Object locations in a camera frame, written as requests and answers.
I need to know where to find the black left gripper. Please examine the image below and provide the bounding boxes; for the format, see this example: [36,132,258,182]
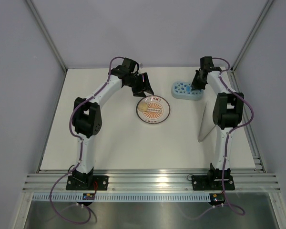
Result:
[125,73,153,98]

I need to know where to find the light blue lunch box lid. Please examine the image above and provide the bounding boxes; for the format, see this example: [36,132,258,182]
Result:
[171,81,204,96]

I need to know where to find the metal food tongs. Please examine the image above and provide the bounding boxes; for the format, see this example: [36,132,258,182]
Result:
[197,102,215,143]

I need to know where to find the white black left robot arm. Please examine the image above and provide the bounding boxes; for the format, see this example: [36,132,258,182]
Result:
[66,57,154,190]

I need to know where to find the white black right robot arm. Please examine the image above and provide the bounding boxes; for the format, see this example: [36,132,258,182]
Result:
[191,56,244,191]

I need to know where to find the light blue lunch box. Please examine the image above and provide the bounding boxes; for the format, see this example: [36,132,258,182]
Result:
[172,91,204,101]

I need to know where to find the white steamed bun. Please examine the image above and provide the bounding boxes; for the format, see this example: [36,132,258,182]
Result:
[138,102,148,112]

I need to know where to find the round printed ceramic plate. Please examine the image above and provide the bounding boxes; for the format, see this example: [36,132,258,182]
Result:
[136,95,171,125]

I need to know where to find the right small circuit board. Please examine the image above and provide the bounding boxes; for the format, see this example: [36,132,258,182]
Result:
[210,193,225,206]

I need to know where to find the small circuit board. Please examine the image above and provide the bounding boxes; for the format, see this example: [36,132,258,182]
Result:
[210,193,225,206]
[82,193,95,200]

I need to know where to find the left small circuit board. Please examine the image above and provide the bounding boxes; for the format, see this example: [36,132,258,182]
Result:
[82,193,95,200]

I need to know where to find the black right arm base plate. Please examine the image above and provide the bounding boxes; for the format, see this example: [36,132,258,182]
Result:
[186,174,235,191]

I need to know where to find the right aluminium frame post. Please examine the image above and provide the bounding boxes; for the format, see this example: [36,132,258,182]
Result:
[231,0,276,73]

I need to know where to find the aluminium frame post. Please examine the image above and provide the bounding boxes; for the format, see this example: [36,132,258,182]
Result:
[231,0,276,73]
[24,0,68,74]

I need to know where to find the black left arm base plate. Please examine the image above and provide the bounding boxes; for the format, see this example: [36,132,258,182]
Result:
[66,175,109,191]

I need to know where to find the aluminium front rail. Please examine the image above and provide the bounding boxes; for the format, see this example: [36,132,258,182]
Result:
[22,169,280,193]

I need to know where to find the white slotted cable duct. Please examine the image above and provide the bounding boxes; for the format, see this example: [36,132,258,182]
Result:
[33,192,210,202]

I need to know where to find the left aluminium frame post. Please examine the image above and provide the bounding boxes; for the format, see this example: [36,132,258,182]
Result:
[24,0,68,74]

